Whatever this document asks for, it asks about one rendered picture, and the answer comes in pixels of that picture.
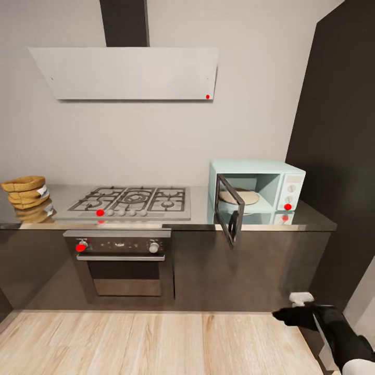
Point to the burner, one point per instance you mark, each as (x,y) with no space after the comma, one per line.
(131,202)

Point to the oven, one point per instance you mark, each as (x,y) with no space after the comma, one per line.
(123,267)

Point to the fridge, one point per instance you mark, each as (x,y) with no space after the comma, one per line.
(333,141)

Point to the microwave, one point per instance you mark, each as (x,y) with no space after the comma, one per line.
(251,184)

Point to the popcorn bag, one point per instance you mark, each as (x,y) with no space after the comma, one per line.
(26,192)

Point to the range hood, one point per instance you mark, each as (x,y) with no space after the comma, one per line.
(128,68)

